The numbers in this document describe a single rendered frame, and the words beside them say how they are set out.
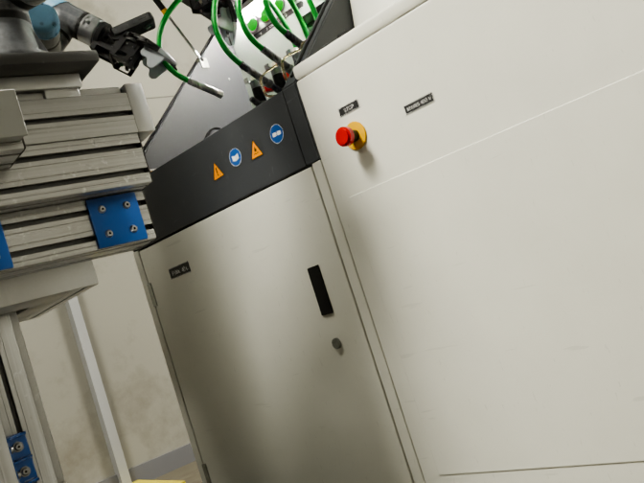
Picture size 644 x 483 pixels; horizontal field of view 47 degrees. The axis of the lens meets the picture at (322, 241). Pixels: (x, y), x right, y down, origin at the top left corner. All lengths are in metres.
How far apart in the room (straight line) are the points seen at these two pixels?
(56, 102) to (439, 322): 0.74
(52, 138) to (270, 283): 0.57
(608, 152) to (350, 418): 0.73
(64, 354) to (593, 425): 2.51
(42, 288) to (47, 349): 2.01
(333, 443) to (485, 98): 0.77
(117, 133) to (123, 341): 2.21
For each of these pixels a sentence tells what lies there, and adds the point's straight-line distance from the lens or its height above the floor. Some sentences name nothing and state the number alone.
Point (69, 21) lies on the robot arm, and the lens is 2.03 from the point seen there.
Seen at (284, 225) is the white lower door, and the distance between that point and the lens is 1.53.
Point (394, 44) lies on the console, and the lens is 1.33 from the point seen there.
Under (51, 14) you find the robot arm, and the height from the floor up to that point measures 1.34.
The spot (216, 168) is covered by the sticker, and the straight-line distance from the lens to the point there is 1.66.
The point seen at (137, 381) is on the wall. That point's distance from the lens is 3.46.
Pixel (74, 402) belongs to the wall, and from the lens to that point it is 3.36.
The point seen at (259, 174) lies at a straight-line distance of 1.56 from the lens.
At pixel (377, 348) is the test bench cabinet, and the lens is 1.43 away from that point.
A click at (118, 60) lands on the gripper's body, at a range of 1.97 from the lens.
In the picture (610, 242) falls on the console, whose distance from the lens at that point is 1.16.
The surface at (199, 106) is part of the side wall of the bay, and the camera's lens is 2.21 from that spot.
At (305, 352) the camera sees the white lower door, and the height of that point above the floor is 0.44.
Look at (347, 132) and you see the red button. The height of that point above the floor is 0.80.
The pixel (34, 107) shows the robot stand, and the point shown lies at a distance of 1.28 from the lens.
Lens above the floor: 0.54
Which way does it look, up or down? 4 degrees up
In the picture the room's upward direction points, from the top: 18 degrees counter-clockwise
